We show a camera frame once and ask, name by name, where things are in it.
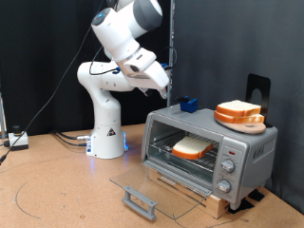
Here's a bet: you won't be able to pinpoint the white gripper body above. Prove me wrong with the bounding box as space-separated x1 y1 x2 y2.
122 47 170 91

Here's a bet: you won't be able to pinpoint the white bread slice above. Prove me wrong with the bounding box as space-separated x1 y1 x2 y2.
216 100 262 118
214 110 265 124
171 136 215 161

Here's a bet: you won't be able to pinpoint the glass oven door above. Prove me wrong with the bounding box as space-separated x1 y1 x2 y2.
109 160 213 221

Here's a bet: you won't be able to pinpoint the silver oven knob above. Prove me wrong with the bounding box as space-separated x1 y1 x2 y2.
216 179 232 194
220 159 237 174

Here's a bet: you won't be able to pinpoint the silver toaster oven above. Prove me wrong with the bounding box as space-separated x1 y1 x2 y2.
141 103 279 210

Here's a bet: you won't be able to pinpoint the vertical metal pole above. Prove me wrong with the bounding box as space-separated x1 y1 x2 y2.
166 0 176 107

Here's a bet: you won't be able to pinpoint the grey curtain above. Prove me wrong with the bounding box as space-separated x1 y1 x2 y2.
172 0 304 215

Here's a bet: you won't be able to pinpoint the black metal bookend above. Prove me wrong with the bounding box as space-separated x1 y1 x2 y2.
246 73 272 128

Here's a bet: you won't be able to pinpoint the round wooden board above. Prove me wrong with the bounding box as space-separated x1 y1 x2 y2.
218 121 267 135

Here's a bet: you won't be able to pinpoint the black curtain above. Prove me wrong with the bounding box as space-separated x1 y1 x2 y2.
0 0 174 136

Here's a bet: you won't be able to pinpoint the wooden slatted base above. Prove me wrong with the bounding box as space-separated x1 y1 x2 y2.
147 162 230 219

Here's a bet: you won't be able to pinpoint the emergency stop button box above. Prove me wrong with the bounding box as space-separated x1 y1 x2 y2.
8 124 29 151

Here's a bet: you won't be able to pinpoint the black tape strip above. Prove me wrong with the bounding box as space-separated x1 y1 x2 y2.
248 189 265 202

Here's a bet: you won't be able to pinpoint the metal stand leg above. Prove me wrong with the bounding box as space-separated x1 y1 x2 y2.
0 91 8 139

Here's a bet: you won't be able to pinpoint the wire oven rack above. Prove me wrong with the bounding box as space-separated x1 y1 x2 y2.
149 130 221 174

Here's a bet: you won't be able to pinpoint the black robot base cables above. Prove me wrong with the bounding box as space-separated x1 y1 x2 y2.
51 130 93 147

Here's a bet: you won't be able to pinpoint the long black hanging cable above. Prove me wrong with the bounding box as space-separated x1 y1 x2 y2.
0 0 105 165

